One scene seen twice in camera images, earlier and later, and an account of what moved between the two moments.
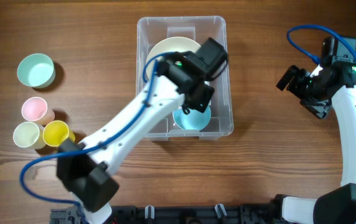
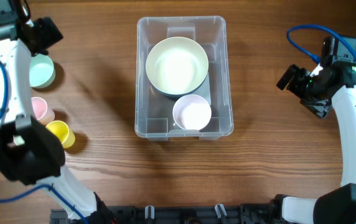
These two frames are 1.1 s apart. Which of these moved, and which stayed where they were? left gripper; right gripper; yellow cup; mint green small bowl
Moved: left gripper
Stayed: right gripper; yellow cup; mint green small bowl
